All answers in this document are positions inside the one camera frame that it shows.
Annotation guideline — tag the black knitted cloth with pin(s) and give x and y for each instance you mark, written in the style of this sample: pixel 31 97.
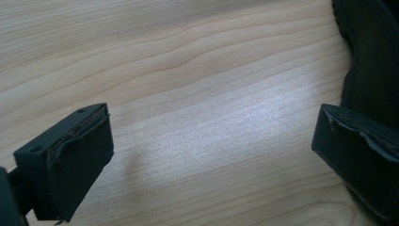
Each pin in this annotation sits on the black knitted cloth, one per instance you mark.
pixel 373 56

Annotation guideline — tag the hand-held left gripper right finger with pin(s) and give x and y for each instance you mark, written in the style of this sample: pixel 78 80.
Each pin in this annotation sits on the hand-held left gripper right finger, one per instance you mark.
pixel 357 157

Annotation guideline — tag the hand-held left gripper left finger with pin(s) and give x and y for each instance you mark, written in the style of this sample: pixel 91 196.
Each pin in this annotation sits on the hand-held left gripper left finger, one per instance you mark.
pixel 75 163

